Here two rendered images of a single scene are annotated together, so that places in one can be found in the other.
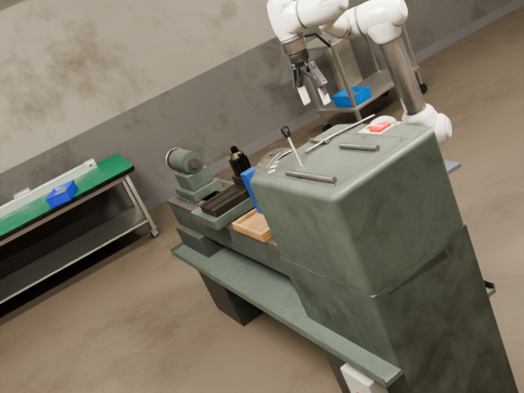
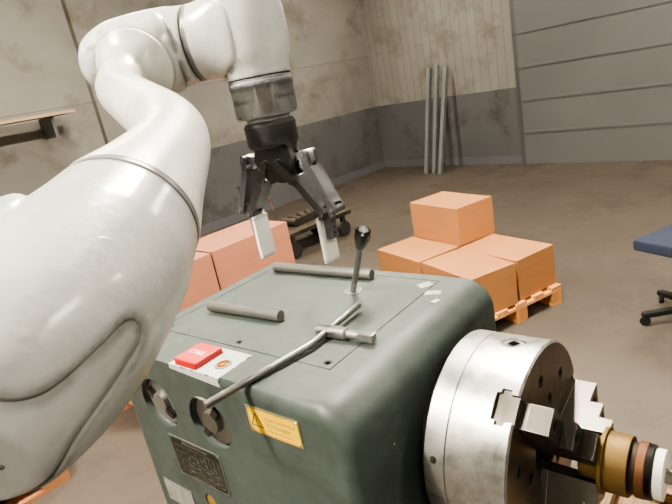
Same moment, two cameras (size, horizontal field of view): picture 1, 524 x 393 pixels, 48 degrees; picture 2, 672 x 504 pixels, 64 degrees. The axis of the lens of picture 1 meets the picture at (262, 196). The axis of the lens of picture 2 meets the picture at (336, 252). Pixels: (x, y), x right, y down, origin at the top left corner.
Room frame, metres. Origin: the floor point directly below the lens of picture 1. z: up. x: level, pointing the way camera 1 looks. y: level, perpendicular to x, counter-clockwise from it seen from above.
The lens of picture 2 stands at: (2.96, -0.64, 1.66)
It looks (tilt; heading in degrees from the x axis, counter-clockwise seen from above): 17 degrees down; 154
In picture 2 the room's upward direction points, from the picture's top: 11 degrees counter-clockwise
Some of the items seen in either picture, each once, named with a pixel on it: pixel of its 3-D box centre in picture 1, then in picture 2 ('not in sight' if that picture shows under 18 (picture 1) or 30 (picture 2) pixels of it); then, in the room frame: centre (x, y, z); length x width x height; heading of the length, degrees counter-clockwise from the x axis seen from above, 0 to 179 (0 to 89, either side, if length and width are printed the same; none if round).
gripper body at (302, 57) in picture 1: (301, 62); (275, 150); (2.21, -0.34, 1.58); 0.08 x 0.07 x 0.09; 23
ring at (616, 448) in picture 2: not in sight; (617, 463); (2.54, -0.07, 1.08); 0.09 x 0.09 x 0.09; 23
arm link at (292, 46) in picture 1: (294, 44); (264, 99); (2.21, -0.34, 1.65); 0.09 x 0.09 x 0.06
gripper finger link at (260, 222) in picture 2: (323, 94); (263, 235); (2.14, -0.37, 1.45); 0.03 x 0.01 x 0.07; 113
